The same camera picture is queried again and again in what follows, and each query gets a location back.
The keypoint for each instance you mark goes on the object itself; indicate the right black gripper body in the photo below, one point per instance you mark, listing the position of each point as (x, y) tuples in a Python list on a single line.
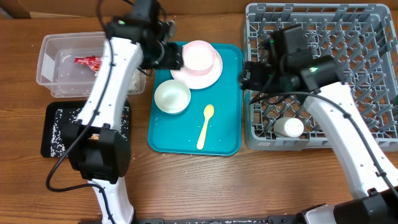
[(260, 79)]

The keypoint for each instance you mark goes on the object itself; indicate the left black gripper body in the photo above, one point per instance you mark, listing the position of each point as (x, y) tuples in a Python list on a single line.
[(161, 56)]

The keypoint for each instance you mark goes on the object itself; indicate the pink plate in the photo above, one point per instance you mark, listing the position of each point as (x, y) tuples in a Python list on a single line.
[(200, 81)]

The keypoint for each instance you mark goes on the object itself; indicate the pink bowl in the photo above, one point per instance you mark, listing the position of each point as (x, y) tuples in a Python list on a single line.
[(198, 56)]

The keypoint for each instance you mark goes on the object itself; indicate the pale green bowl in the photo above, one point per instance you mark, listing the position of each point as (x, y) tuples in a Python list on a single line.
[(172, 96)]

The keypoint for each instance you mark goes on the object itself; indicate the pale green cup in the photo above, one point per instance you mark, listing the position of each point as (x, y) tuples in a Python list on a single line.
[(288, 127)]

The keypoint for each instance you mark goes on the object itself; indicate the red foil wrapper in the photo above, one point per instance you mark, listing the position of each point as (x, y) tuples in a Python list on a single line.
[(93, 62)]

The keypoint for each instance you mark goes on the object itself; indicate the brown food scraps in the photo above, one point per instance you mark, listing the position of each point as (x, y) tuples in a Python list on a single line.
[(94, 136)]

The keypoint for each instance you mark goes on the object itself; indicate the white napkin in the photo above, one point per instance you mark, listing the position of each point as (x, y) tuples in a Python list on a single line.
[(134, 81)]

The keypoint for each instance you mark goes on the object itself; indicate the white rice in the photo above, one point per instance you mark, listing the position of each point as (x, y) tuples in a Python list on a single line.
[(69, 116)]

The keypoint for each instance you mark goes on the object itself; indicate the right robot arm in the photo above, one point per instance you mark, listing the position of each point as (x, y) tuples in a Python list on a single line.
[(290, 69)]

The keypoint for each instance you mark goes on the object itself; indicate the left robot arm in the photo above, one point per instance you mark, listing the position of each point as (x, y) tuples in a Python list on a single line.
[(94, 144)]

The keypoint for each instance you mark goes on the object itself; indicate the grey dishwasher rack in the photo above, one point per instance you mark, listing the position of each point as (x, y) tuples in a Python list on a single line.
[(362, 39)]

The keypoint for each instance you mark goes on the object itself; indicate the yellow plastic spoon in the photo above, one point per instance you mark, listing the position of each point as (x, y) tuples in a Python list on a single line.
[(208, 113)]

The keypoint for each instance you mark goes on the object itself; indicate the clear plastic bin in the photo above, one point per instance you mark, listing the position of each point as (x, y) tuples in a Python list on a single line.
[(56, 67)]

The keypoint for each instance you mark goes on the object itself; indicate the black plastic tray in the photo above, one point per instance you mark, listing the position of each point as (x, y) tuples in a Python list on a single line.
[(49, 118)]

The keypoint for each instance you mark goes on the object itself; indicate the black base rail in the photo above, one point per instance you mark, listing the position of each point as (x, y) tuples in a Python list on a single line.
[(273, 219)]

